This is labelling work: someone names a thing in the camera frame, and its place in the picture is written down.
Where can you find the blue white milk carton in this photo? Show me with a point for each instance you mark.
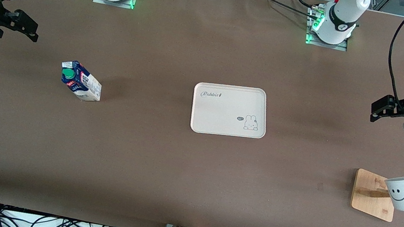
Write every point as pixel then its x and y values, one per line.
pixel 82 86

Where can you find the wooden cup rack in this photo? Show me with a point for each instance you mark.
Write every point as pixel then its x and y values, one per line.
pixel 369 201

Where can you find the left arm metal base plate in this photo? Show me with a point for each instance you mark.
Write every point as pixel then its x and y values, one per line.
pixel 328 45

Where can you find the cream rabbit print tray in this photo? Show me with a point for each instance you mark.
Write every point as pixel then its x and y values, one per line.
pixel 219 112

